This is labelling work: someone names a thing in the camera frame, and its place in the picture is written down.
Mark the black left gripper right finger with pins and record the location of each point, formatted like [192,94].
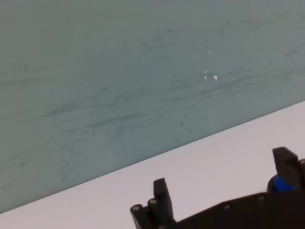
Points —
[288,167]

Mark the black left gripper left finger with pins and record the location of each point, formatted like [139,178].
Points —
[162,195]

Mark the blue button black base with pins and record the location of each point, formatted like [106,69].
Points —
[279,185]

